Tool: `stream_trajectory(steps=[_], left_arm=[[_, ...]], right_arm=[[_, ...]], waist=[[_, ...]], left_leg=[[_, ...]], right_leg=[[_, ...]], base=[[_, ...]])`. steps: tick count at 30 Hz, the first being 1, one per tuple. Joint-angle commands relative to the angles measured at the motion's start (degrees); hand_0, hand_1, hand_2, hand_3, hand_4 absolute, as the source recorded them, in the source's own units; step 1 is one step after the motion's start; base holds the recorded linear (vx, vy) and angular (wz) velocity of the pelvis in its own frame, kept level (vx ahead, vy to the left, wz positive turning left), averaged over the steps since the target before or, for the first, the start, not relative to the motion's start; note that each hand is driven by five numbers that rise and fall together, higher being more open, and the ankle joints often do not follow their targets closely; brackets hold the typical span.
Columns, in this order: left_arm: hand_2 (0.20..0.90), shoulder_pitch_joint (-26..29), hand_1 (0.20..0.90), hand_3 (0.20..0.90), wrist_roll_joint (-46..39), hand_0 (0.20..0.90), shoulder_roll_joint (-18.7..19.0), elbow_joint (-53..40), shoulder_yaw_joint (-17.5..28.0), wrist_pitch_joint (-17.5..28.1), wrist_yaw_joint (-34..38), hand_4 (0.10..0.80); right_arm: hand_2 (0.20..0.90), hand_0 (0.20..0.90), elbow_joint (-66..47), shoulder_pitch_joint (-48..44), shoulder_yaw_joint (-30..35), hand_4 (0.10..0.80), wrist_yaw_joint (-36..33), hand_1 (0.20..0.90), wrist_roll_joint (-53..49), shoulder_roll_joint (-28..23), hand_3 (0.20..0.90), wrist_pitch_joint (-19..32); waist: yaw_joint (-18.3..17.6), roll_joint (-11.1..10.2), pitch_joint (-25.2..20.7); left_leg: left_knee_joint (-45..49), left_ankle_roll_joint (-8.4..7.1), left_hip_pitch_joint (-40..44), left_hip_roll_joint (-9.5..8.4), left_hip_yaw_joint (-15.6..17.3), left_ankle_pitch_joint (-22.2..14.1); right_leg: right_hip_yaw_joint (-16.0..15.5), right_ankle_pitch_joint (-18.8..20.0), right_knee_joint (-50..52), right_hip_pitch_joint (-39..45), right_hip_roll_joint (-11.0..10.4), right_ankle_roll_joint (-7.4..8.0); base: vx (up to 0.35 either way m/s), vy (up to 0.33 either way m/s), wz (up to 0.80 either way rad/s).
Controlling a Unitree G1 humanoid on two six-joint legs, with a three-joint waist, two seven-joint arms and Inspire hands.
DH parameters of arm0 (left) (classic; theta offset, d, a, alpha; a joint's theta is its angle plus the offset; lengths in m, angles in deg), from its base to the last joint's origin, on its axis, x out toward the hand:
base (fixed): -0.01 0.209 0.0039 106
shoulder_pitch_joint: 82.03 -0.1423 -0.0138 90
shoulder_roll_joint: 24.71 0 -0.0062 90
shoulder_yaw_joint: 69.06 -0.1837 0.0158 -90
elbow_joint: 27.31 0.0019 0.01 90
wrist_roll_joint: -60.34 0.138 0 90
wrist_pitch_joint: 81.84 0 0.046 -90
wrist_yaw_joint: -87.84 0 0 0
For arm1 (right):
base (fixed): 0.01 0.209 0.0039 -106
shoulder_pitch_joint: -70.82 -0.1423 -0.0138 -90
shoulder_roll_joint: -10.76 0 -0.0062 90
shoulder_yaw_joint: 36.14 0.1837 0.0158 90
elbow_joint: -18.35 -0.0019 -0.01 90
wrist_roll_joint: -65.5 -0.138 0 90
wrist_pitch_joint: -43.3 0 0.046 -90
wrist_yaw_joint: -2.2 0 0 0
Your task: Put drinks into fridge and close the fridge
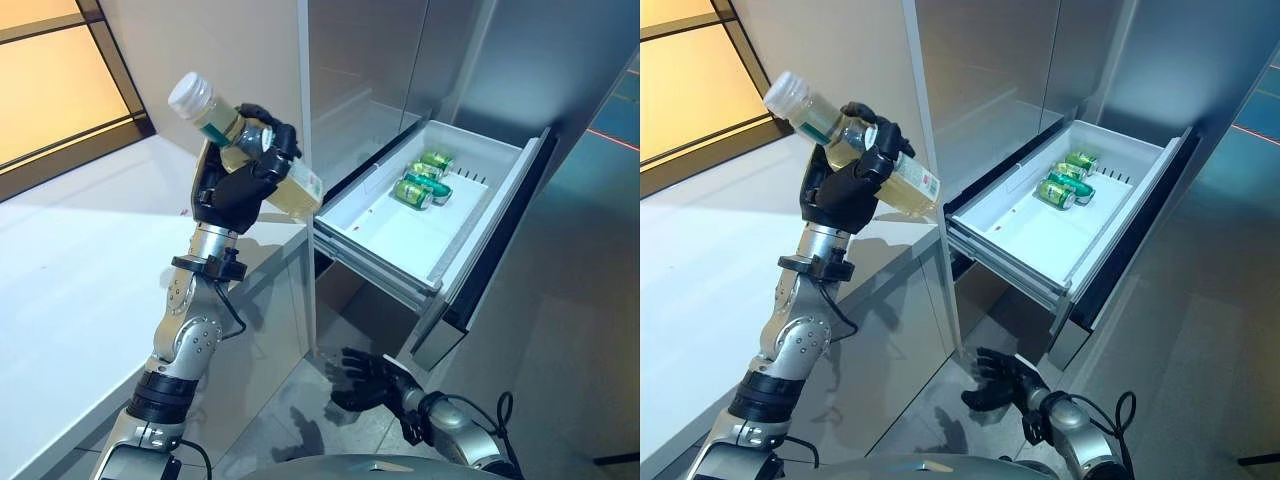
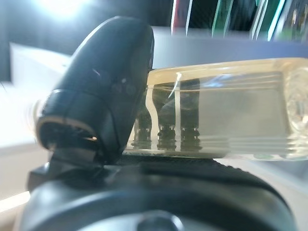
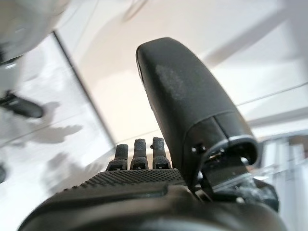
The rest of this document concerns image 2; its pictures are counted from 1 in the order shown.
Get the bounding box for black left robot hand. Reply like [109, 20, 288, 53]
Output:
[19, 15, 296, 231]

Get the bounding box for clear bottle of yellow tea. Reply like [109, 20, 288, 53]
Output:
[122, 57, 308, 161]

